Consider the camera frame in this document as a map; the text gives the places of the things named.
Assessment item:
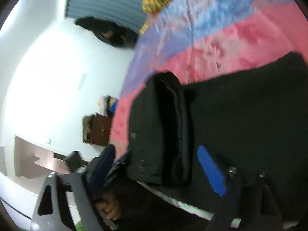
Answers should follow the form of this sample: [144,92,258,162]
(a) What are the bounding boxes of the black pants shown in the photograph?
[116,52,307,230]

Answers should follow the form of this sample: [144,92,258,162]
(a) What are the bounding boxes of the person's hand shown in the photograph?
[95,190,121,221]

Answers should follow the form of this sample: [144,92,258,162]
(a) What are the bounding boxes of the brown wooden nightstand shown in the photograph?
[89,114,112,146]

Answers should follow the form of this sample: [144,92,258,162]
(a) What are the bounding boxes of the olive garment on nightstand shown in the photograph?
[82,114,95,143]

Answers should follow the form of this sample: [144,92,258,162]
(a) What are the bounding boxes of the pile of colourful clothes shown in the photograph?
[98,95,119,117]

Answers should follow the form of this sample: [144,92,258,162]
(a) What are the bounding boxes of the colourful satin quilt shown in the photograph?
[110,0,307,155]

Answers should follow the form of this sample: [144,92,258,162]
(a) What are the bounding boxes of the blue-grey curtain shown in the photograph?
[65,0,147,33]

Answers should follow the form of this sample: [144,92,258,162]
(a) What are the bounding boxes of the dark clothes hanging on wall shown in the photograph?
[74,17,138,49]

